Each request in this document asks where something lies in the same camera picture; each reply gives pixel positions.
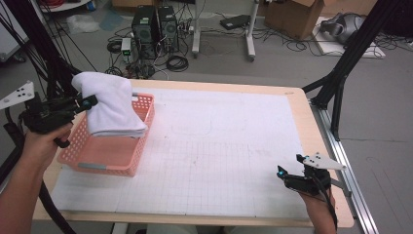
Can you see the aluminium rail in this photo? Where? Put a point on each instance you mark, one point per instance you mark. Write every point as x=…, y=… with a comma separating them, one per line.
x=360, y=208

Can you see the lilac printed cloth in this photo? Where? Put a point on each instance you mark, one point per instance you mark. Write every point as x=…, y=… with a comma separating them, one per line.
x=110, y=104

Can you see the flat black device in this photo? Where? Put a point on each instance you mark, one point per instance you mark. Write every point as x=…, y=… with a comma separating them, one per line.
x=235, y=22

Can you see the grey rounded device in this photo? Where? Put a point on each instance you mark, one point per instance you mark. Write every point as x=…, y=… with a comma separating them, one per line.
x=344, y=27

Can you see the white floor board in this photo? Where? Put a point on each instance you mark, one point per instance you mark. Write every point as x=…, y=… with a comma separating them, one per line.
x=373, y=52

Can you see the small white device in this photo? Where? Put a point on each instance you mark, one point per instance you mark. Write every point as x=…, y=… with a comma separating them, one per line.
x=126, y=45

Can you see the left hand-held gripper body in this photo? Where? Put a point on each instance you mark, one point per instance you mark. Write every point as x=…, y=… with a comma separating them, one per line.
x=45, y=112

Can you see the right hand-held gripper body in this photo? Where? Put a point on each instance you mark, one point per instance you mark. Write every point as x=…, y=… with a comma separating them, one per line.
x=308, y=183

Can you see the black computer tower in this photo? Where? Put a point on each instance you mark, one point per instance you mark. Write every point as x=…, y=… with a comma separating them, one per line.
x=168, y=29
x=144, y=29

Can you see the brown cardboard box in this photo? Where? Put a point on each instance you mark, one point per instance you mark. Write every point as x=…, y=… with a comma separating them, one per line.
x=292, y=19
x=350, y=6
x=133, y=3

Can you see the white grid mat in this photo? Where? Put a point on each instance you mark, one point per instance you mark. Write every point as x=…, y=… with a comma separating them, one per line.
x=211, y=146

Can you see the person's right hand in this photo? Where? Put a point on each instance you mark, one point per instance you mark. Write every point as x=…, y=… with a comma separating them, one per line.
x=316, y=203

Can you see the person's left hand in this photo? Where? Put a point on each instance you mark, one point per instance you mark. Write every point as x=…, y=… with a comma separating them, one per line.
x=39, y=148

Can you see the white cabinet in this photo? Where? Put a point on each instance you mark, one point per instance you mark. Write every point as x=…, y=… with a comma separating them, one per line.
x=9, y=39

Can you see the black metal frame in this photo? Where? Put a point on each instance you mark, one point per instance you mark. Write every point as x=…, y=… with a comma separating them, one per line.
x=354, y=48
x=40, y=42

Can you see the white stand leg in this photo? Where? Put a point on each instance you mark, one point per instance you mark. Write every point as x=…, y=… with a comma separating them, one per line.
x=195, y=32
x=250, y=35

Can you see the grey metal bracket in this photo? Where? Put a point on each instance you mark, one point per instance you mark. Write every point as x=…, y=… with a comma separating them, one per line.
x=342, y=187

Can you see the pink plastic basket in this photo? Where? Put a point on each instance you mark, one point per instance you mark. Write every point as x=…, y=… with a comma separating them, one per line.
x=110, y=152

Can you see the clear plastic bag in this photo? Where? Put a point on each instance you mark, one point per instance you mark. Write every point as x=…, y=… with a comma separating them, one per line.
x=81, y=23

